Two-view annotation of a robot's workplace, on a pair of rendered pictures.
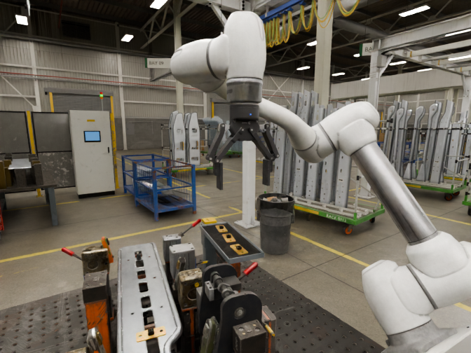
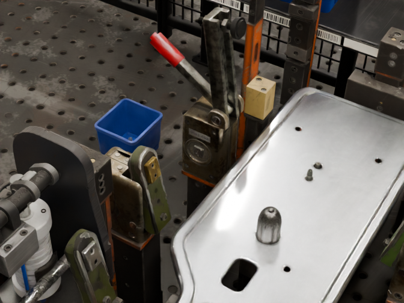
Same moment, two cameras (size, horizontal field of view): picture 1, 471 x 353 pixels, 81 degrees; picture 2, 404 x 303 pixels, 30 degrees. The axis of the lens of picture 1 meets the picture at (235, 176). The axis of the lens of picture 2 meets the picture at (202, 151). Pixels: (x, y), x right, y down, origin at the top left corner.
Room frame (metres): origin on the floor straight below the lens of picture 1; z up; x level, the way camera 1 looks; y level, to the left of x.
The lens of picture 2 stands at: (0.89, 0.59, 1.75)
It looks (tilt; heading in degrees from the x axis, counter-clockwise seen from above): 43 degrees down; 232
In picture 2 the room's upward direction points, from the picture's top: 2 degrees clockwise
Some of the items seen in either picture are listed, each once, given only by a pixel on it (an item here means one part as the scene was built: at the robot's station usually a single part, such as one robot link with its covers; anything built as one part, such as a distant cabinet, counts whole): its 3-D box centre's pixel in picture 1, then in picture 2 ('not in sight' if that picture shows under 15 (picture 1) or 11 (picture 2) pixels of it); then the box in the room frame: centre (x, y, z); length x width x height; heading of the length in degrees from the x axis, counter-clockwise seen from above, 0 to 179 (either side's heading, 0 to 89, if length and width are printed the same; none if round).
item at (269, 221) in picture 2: not in sight; (269, 226); (0.42, 0.12, 1.02); 0.03 x 0.03 x 0.07
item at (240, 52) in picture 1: (240, 48); not in sight; (0.73, -0.01, 1.80); 0.13 x 0.11 x 0.16; 56
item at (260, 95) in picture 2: not in sight; (252, 171); (0.28, -0.07, 0.88); 0.04 x 0.04 x 0.36; 23
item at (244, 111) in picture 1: (244, 122); not in sight; (0.73, -0.02, 1.62); 0.08 x 0.07 x 0.09; 113
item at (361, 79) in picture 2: not in sight; (368, 153); (0.05, -0.02, 0.85); 0.12 x 0.03 x 0.30; 113
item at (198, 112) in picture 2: not in sight; (207, 193); (0.37, -0.08, 0.88); 0.07 x 0.06 x 0.35; 113
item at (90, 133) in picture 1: (91, 144); not in sight; (6.63, 3.42, 1.22); 0.80 x 0.54 x 2.45; 124
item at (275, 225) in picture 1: (275, 223); not in sight; (3.52, -0.52, 0.36); 0.54 x 0.50 x 0.73; 124
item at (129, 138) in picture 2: not in sight; (129, 136); (0.32, -0.40, 0.74); 0.11 x 0.10 x 0.09; 23
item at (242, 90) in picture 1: (244, 93); not in sight; (0.73, -0.02, 1.69); 0.09 x 0.09 x 0.06
